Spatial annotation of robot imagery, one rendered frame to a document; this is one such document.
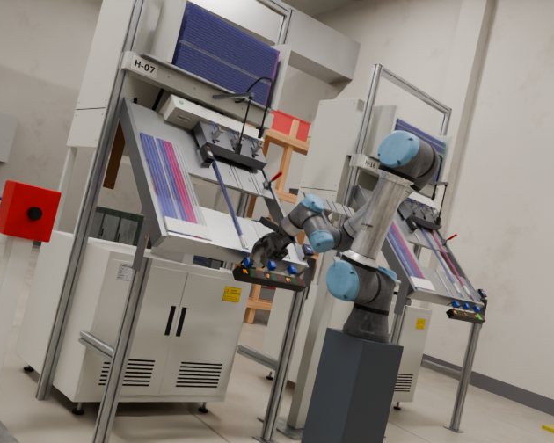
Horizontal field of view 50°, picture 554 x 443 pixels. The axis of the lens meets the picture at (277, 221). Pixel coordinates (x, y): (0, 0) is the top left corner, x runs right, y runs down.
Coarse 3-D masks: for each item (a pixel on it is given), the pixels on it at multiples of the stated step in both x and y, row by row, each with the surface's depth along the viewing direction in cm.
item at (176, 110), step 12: (168, 108) 245; (180, 108) 243; (192, 108) 249; (204, 108) 257; (168, 120) 246; (180, 120) 248; (192, 120) 250; (204, 120) 252; (216, 120) 257; (228, 120) 264; (240, 132) 265; (252, 132) 273
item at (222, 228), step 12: (204, 216) 218; (216, 216) 223; (228, 216) 228; (216, 228) 218; (228, 228) 223; (252, 228) 234; (264, 228) 240; (216, 240) 213; (228, 240) 218; (240, 240) 222; (252, 240) 229
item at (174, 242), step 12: (168, 240) 197; (180, 240) 199; (192, 240) 201; (204, 240) 205; (192, 252) 206; (204, 252) 209; (216, 252) 211; (228, 252) 213; (240, 252) 216; (276, 264) 230; (288, 264) 233; (300, 264) 236
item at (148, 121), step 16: (144, 112) 239; (144, 128) 231; (160, 128) 239; (176, 128) 247; (192, 144) 246; (192, 160) 238; (224, 160) 255; (208, 176) 239; (224, 176) 247; (240, 176) 255; (256, 176) 265; (256, 192) 255
